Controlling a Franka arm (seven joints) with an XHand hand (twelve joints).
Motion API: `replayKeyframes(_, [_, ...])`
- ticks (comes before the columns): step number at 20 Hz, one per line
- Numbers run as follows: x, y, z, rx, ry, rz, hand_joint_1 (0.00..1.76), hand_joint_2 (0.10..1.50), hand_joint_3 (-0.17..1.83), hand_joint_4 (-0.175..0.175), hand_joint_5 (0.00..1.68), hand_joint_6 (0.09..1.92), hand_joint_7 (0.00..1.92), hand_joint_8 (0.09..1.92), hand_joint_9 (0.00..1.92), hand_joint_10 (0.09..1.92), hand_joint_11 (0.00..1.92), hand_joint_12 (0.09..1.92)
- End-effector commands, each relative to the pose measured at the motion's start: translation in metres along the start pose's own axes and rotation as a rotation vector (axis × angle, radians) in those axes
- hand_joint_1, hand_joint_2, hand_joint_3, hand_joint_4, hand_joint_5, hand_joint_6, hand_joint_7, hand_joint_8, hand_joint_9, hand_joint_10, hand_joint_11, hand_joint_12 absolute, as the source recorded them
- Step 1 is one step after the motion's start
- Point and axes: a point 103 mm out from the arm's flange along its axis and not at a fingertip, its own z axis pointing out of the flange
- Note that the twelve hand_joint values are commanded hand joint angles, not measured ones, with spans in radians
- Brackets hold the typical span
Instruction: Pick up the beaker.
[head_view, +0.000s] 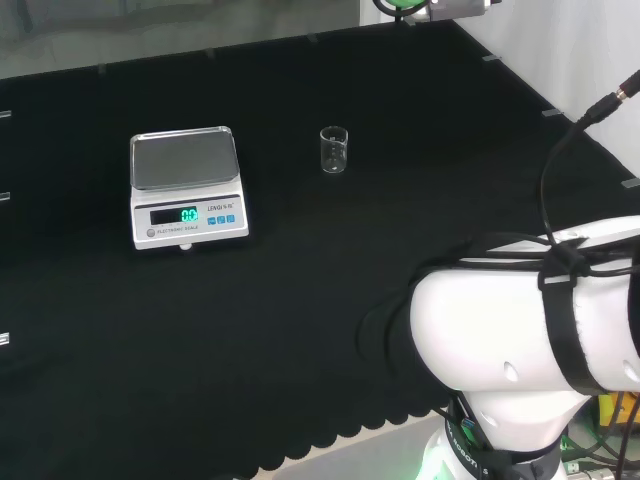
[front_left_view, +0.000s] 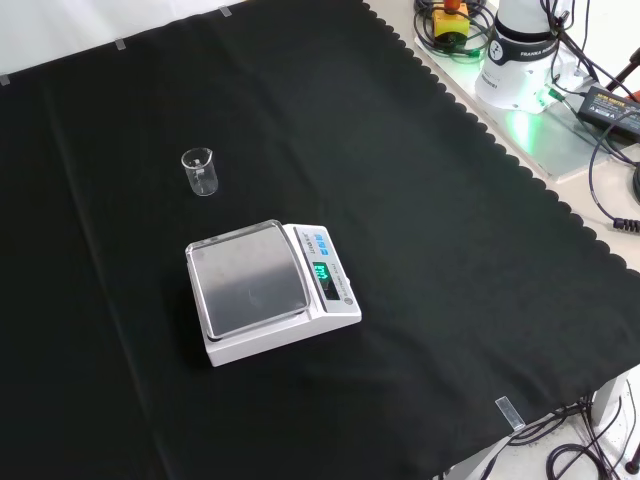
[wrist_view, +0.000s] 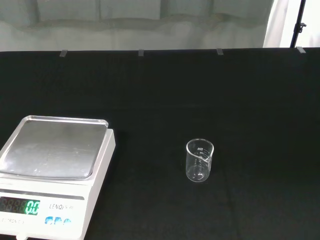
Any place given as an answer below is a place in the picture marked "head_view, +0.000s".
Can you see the grey box with green light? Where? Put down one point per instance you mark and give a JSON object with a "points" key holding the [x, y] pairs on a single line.
{"points": [[435, 7]]}

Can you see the small clear glass beaker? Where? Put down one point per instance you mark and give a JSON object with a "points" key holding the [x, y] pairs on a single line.
{"points": [[333, 150]]}

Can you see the white electronic balance steel pan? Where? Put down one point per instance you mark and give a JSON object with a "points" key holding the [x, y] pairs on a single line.
{"points": [[187, 190]]}

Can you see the black bench cloth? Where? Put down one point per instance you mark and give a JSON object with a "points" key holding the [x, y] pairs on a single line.
{"points": [[260, 300]]}

